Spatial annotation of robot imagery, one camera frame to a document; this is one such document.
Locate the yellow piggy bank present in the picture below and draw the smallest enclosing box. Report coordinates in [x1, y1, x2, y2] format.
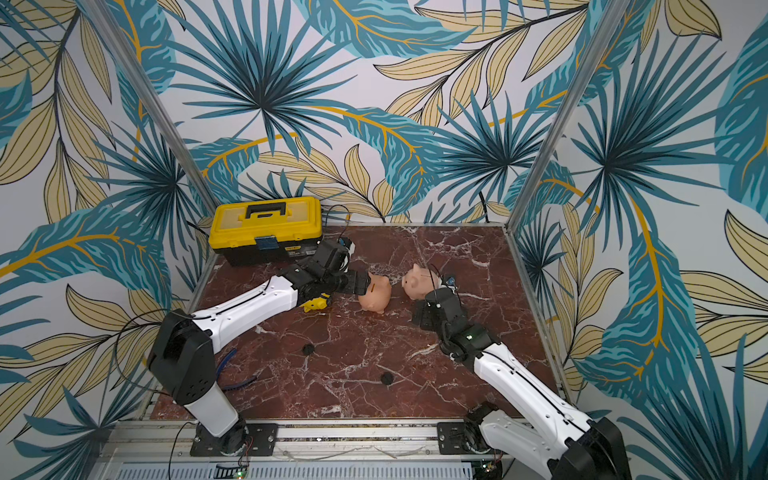
[301, 293, 332, 313]

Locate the orange piggy bank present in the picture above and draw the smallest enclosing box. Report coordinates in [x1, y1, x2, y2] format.
[358, 274, 392, 314]

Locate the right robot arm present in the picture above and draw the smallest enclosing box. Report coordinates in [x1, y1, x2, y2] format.
[412, 287, 632, 479]

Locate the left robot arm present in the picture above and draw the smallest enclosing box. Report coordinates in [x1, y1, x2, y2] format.
[148, 266, 371, 455]

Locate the pink piggy bank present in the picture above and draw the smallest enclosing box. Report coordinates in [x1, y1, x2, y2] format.
[401, 264, 442, 301]

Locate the yellow black toolbox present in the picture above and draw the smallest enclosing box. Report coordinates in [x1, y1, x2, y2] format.
[209, 197, 323, 267]

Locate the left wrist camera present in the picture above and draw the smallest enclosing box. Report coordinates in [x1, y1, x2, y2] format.
[306, 237, 355, 278]

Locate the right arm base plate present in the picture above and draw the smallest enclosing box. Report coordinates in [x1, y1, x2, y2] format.
[436, 420, 493, 455]

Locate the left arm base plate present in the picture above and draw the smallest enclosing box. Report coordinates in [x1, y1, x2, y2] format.
[190, 421, 279, 457]

